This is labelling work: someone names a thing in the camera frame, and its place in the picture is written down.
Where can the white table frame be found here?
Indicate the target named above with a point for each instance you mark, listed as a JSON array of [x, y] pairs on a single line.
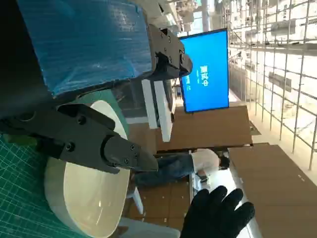
[[163, 114]]

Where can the seated person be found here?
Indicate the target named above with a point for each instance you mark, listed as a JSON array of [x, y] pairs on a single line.
[[173, 166]]

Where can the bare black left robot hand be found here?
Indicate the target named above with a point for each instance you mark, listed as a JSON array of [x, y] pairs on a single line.
[[86, 44]]

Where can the blue monitor screen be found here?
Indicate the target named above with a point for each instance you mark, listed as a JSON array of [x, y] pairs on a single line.
[[208, 74]]

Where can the white plate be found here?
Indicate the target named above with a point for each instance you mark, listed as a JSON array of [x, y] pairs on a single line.
[[94, 198]]

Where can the brown cardboard panel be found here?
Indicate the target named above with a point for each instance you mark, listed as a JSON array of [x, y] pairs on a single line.
[[277, 188], [210, 129]]

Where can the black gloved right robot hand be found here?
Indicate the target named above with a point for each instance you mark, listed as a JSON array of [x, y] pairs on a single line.
[[218, 215]]

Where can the green cutting mat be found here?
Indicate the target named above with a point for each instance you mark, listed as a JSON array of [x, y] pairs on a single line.
[[19, 198]]

